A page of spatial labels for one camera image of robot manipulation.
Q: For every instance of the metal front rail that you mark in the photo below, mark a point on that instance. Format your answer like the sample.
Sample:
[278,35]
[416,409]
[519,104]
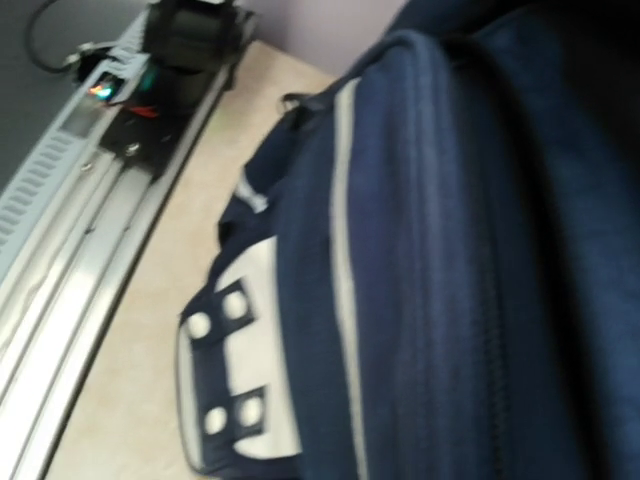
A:
[77,214]

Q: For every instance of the navy blue backpack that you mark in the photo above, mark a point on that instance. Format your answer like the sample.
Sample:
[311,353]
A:
[430,270]

